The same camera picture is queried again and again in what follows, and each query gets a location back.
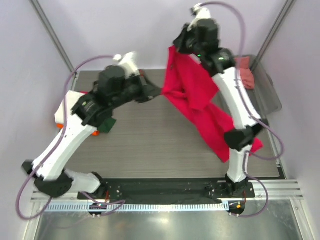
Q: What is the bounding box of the left aluminium corner post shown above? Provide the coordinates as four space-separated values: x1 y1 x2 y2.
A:
29 0 74 72

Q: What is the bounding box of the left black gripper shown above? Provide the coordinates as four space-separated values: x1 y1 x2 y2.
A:
110 69 163 110

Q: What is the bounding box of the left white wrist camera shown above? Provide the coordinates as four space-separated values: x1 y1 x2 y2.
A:
113 51 140 78

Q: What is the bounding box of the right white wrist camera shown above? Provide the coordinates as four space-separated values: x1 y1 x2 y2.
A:
187 3 211 32

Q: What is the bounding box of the salmon pink t-shirt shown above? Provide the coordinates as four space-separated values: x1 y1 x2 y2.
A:
235 56 255 90

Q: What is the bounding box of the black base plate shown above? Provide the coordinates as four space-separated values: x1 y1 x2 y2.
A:
91 178 256 205

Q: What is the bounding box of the right aluminium corner post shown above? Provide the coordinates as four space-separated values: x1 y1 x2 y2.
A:
250 0 296 72

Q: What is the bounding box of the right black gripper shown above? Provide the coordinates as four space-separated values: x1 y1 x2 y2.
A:
171 24 203 60

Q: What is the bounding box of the folded dark green t-shirt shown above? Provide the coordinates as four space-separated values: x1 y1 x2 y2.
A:
97 117 117 134

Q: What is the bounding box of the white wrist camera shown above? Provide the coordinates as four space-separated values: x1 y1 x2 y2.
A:
187 3 211 32
113 51 140 78

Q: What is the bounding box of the grey plastic tray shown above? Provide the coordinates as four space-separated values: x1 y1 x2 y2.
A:
244 55 282 116

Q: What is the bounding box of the aluminium corner post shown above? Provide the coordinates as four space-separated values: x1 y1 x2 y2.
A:
250 0 296 72
29 0 74 72

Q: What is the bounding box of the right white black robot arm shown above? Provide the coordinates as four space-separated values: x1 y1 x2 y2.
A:
173 18 269 198

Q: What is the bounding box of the slotted cable duct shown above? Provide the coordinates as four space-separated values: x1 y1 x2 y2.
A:
46 202 229 213

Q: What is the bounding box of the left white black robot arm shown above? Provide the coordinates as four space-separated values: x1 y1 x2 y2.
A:
22 65 161 200

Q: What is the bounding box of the red t-shirt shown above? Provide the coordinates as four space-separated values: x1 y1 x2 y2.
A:
161 46 265 164

